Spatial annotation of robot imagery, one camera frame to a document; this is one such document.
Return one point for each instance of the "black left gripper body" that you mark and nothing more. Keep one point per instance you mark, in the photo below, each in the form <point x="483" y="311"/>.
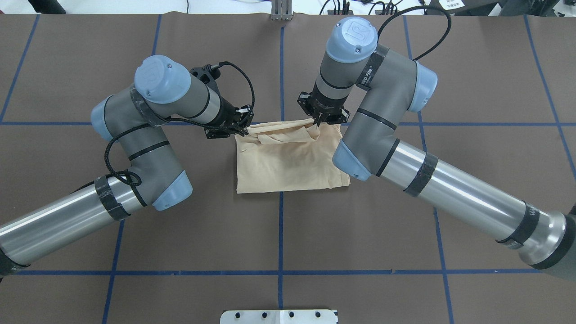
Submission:
<point x="228" y="114"/>

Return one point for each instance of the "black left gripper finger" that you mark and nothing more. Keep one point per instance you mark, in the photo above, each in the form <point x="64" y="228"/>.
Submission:
<point x="242" y="131"/>
<point x="246" y="115"/>

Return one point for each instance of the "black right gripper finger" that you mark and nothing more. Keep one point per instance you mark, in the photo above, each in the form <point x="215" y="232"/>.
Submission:
<point x="322" y="119"/>
<point x="316" y="121"/>

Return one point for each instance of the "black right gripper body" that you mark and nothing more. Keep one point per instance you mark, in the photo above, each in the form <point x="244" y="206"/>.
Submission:
<point x="322" y="107"/>

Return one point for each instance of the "beige long sleeve shirt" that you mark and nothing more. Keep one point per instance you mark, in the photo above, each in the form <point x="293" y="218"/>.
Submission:
<point x="288" y="156"/>

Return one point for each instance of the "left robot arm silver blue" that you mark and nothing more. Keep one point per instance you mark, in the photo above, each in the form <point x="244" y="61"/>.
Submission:
<point x="143" y="169"/>

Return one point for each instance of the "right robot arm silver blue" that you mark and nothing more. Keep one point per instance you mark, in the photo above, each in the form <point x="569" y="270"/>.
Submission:
<point x="393" y="85"/>

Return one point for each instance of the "black box with label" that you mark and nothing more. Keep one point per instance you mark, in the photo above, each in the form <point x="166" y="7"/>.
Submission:
<point x="465" y="7"/>

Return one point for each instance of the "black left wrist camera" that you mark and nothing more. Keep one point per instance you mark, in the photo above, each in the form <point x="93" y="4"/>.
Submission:
<point x="208" y="74"/>

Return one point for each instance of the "aluminium frame post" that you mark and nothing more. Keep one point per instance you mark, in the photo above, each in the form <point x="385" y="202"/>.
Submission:
<point x="281" y="10"/>

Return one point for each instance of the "white central pedestal column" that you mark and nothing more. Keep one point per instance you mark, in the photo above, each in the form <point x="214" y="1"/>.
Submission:
<point x="296" y="316"/>

